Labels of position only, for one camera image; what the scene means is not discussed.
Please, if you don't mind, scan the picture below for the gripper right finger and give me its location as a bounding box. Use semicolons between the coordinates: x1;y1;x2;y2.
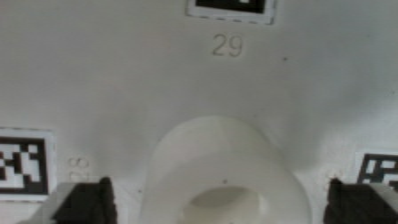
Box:
328;178;398;224

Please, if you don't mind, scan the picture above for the white round table top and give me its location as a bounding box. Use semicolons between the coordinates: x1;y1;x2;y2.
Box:
0;0;398;224

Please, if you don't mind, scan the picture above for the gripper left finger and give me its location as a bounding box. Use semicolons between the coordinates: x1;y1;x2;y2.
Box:
18;177;118;224

